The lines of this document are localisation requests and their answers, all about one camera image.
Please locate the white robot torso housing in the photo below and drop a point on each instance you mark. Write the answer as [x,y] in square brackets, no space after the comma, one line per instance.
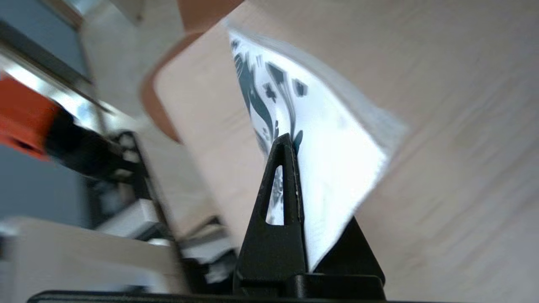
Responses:
[84,252]

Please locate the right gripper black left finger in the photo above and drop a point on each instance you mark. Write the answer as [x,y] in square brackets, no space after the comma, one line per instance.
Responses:
[273,252]

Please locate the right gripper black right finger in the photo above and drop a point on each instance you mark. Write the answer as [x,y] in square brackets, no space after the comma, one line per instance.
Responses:
[351,252]

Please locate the white horse-print zipper pouch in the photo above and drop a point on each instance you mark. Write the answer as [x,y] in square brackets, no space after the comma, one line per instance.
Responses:
[337,147]

